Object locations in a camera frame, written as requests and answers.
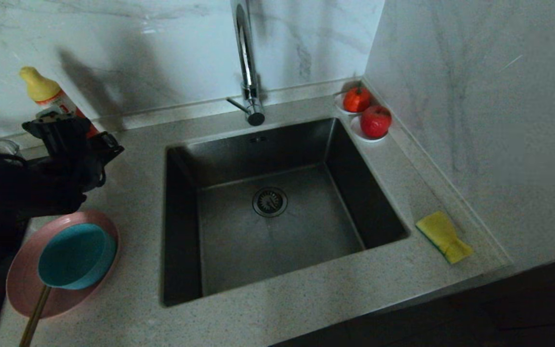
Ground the yellow dish soap bottle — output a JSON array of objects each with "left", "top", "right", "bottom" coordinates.
[{"left": 19, "top": 67, "right": 102, "bottom": 140}]

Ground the stainless steel sink basin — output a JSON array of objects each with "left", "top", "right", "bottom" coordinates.
[{"left": 160, "top": 117, "right": 410, "bottom": 307}]

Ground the chrome faucet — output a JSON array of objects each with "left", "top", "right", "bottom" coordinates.
[{"left": 227, "top": 0, "right": 266, "bottom": 127}]

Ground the yellow sponge green backing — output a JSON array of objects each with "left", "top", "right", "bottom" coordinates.
[{"left": 415, "top": 211, "right": 474, "bottom": 264}]

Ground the teal bowl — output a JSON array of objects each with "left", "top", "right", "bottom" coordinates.
[{"left": 38, "top": 223, "right": 117, "bottom": 290}]

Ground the pink plate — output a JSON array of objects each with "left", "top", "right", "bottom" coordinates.
[{"left": 6, "top": 210, "right": 120, "bottom": 319}]

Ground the wooden stick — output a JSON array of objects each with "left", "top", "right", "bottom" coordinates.
[{"left": 19, "top": 284, "right": 53, "bottom": 347}]

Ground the round metal drain strainer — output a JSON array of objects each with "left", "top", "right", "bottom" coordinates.
[{"left": 252, "top": 187, "right": 289, "bottom": 218}]

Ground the small white saucer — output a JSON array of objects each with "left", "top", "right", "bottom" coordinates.
[
  {"left": 350, "top": 117, "right": 389, "bottom": 143},
  {"left": 334, "top": 93, "right": 362, "bottom": 116}
]

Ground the orange-red tomato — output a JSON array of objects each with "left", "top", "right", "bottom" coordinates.
[{"left": 343, "top": 83, "right": 372, "bottom": 114}]

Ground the red apple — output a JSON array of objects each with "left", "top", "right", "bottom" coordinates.
[{"left": 359, "top": 105, "right": 393, "bottom": 139}]

